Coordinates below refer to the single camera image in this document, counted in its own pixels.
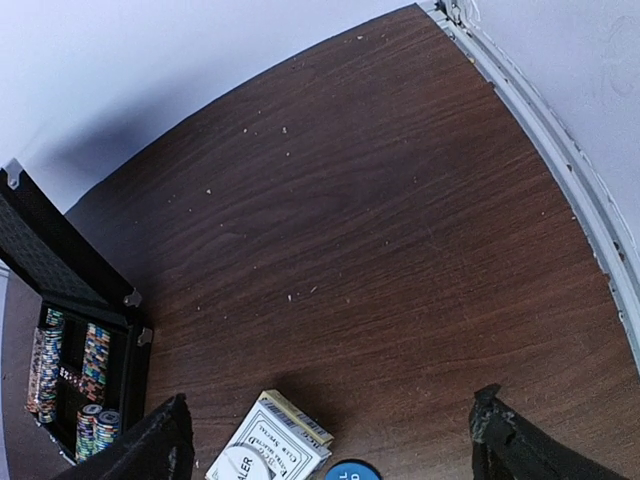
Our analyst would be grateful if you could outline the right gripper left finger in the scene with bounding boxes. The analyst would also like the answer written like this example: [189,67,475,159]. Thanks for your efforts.
[56,393,194,480]

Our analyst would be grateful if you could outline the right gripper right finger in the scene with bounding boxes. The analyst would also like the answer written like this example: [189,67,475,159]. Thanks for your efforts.
[469,384,622,480]

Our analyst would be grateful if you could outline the black poker set case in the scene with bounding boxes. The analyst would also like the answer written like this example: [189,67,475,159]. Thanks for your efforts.
[1,159,153,463]

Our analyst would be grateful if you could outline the white playing card box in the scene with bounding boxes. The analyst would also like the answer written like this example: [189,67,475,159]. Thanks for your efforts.
[205,389,334,479]

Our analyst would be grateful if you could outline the blue small blind button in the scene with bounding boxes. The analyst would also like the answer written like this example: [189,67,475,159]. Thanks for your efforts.
[324,459,382,480]

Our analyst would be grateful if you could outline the teal chip row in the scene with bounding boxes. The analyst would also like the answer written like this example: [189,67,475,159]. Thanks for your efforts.
[93,410,120,454]

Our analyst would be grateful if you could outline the green blue chip row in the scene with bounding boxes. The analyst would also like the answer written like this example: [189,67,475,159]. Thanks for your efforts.
[75,403,102,462]

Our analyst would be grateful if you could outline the right back chip row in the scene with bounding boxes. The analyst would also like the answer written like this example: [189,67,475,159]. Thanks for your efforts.
[79,323,111,404]

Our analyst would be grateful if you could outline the red dice row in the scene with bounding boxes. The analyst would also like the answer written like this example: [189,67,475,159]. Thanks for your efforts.
[59,366,82,388]

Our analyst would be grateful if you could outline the grey chip row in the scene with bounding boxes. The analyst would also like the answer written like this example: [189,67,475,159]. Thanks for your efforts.
[26,308,64,424]

